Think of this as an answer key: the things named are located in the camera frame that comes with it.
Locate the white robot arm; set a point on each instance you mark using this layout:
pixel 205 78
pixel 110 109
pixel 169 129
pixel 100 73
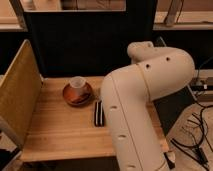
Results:
pixel 154 72

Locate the white paper cup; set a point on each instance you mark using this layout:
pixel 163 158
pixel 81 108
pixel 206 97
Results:
pixel 77 82

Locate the brown ceramic plate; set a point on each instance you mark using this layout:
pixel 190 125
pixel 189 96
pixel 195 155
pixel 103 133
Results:
pixel 73 98

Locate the black back panel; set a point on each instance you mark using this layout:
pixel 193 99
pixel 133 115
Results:
pixel 88 43

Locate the wooden left side panel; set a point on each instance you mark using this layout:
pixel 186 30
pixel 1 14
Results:
pixel 19 90

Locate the power strip on floor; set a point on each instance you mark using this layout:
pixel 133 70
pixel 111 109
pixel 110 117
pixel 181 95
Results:
pixel 202 84

